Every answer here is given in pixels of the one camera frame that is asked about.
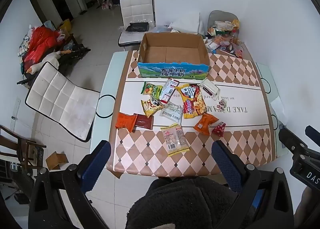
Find green candy packet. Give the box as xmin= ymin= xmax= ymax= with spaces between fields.
xmin=141 ymin=82 xmax=163 ymax=100

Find white and red snack packet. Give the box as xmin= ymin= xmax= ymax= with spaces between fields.
xmin=159 ymin=78 xmax=181 ymax=105

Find pile of snack packets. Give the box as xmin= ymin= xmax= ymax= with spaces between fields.
xmin=203 ymin=19 xmax=245 ymax=59

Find clear plastic wrap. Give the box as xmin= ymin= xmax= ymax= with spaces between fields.
xmin=150 ymin=22 xmax=173 ymax=35

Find person's right forearm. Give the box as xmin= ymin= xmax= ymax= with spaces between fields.
xmin=294 ymin=186 xmax=320 ymax=229

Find black bag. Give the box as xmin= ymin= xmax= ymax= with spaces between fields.
xmin=125 ymin=22 xmax=150 ymax=33

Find white quilted chair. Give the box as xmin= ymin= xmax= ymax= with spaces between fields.
xmin=117 ymin=0 xmax=156 ymax=51
xmin=24 ymin=61 xmax=101 ymax=142

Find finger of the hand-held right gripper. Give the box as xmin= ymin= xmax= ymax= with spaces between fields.
xmin=305 ymin=125 xmax=320 ymax=141
xmin=278 ymin=127 xmax=308 ymax=155

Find white and blue snack packet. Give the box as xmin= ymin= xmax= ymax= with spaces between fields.
xmin=107 ymin=49 xmax=275 ymax=177

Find wooden chair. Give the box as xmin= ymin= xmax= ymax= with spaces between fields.
xmin=0 ymin=124 xmax=47 ymax=169

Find small red snack packet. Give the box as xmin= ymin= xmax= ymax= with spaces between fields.
xmin=212 ymin=121 xmax=227 ymax=137

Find small cardboard box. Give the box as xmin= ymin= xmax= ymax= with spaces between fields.
xmin=45 ymin=152 xmax=69 ymax=170

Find large yellow red chip bag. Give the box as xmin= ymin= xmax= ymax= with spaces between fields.
xmin=174 ymin=84 xmax=208 ymax=119

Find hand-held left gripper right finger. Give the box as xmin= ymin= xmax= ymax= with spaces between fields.
xmin=212 ymin=140 xmax=295 ymax=229

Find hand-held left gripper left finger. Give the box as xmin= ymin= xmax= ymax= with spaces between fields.
xmin=28 ymin=140 xmax=112 ymax=229

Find white glass table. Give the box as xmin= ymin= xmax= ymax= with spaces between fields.
xmin=90 ymin=51 xmax=292 ymax=169

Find clear yellow-edged snack packet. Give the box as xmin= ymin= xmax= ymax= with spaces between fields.
xmin=160 ymin=123 xmax=191 ymax=157

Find white plush goose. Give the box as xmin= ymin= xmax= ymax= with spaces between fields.
xmin=27 ymin=51 xmax=62 ymax=75

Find brown snack packet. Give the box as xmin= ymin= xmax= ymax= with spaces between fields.
xmin=133 ymin=113 xmax=154 ymax=130

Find plaid cloth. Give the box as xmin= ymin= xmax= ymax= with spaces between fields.
xmin=18 ymin=34 xmax=33 ymax=57

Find yellow cartoon snack packet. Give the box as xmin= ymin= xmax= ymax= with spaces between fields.
xmin=141 ymin=95 xmax=165 ymax=117

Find orange snack packet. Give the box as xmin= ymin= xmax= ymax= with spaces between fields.
xmin=193 ymin=113 xmax=219 ymax=136
xmin=115 ymin=113 xmax=138 ymax=132

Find grey chair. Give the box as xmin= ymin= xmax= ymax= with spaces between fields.
xmin=207 ymin=10 xmax=241 ymax=38

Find cardboard box with blue print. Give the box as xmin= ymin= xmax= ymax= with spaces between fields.
xmin=137 ymin=32 xmax=210 ymax=80

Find white plastic bag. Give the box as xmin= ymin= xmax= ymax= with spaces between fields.
xmin=170 ymin=14 xmax=201 ymax=35

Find translucent white snack packet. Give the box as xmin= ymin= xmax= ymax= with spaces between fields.
xmin=159 ymin=104 xmax=183 ymax=123

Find red plastic bag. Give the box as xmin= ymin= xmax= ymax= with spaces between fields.
xmin=22 ymin=26 xmax=62 ymax=66

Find dark fleece garment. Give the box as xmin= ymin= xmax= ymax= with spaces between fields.
xmin=125 ymin=176 xmax=253 ymax=229

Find black folded stroller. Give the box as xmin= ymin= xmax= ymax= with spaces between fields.
xmin=17 ymin=44 xmax=91 ymax=85

